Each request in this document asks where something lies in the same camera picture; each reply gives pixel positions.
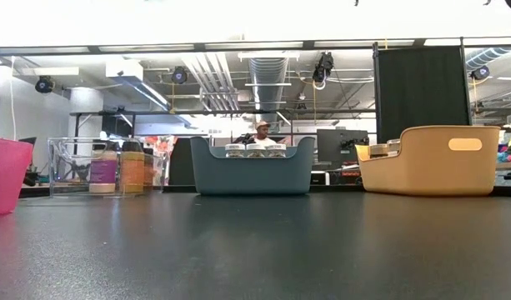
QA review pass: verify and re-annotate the black-lid purple-label spice jar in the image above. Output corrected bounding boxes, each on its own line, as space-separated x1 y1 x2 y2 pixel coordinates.
88 141 118 195

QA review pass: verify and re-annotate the pink plastic bin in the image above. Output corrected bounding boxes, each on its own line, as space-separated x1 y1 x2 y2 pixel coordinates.
0 137 34 217

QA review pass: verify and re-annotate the long dark background beam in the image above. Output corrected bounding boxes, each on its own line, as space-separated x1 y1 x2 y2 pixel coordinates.
69 108 377 117

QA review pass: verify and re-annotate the dark horizontal frame bar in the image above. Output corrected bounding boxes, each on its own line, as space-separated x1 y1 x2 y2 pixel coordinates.
0 37 511 58

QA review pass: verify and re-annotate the floral patterned cloth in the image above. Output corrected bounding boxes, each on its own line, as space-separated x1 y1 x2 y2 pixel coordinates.
140 135 177 184

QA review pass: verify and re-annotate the black partition screen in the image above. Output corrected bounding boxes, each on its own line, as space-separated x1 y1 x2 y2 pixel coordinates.
372 37 473 145

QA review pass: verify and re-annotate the yellow plastic bin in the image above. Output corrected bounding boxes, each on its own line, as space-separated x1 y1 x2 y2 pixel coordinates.
354 125 501 198

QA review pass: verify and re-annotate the green-label oregano spice jar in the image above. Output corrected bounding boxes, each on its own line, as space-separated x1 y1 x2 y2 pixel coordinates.
143 149 155 193

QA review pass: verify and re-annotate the clear plastic bin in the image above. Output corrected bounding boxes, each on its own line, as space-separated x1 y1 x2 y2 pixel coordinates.
47 136 172 198

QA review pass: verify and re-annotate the black-lid yellow-orange spice jar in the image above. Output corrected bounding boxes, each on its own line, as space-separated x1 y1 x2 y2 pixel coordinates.
119 141 146 195

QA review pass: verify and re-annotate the person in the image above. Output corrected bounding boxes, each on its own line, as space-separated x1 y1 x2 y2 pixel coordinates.
233 119 281 148

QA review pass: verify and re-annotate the round black ceiling fixture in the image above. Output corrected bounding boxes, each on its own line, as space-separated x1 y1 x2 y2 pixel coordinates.
34 75 55 94
171 65 188 86
470 65 491 83

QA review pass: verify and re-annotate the colourful cloth pile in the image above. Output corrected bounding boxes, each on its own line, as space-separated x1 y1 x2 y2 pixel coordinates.
496 137 511 164

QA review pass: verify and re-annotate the black hanging ceiling device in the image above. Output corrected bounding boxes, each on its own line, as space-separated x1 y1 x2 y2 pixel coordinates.
312 52 335 92

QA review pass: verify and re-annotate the dark computer monitor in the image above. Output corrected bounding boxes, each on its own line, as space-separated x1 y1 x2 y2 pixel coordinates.
316 128 370 170

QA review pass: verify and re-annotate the white-lid bagel seasoning jar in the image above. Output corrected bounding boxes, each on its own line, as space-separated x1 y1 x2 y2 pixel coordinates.
224 143 247 159
245 143 268 159
266 143 288 159

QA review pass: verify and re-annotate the blue plastic bin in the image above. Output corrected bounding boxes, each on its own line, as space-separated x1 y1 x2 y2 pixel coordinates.
190 136 316 196

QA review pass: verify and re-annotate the black rectangular panel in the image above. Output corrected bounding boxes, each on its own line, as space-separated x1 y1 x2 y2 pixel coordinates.
169 137 197 188

